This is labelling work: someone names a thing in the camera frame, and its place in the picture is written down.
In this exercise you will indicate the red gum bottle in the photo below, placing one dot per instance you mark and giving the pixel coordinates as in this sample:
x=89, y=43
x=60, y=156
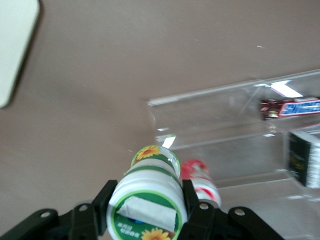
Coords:
x=202, y=180

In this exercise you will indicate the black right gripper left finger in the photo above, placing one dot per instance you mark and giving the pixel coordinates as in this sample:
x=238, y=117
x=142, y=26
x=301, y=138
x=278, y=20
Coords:
x=82, y=222

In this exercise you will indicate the small black box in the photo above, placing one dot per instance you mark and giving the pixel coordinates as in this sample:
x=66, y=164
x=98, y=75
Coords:
x=300, y=157

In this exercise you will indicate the clear acrylic stepped display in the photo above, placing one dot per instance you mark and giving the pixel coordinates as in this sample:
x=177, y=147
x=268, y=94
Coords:
x=225, y=140

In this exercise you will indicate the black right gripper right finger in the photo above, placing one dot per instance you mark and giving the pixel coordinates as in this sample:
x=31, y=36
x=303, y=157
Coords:
x=215, y=225

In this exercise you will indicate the beige plastic tray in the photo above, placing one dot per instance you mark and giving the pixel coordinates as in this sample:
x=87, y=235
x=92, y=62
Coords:
x=15, y=50

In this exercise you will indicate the green gum bottle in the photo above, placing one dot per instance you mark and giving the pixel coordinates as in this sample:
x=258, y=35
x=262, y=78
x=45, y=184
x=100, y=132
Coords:
x=147, y=190

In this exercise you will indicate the Snickers chocolate bar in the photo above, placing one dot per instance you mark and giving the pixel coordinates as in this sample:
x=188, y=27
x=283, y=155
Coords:
x=295, y=108

